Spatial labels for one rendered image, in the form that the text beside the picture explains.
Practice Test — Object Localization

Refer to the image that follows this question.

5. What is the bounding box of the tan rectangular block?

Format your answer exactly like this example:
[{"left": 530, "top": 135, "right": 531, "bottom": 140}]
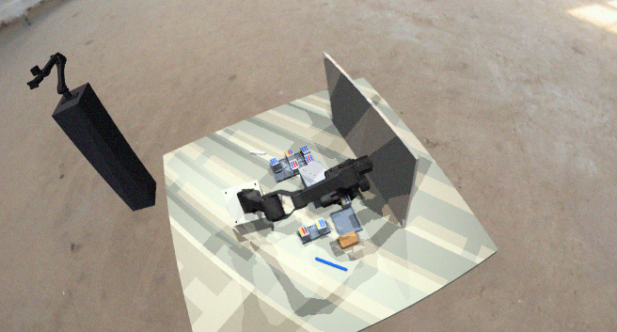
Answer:
[{"left": 338, "top": 231, "right": 358, "bottom": 250}]

